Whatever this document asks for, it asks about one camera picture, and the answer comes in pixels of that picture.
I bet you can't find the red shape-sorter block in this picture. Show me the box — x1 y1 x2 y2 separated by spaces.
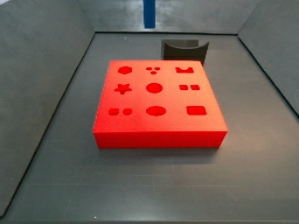
94 60 229 149

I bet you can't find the black curved holder stand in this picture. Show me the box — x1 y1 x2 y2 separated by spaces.
162 39 210 64

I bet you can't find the blue vertical strip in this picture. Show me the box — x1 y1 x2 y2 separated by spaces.
143 0 155 29

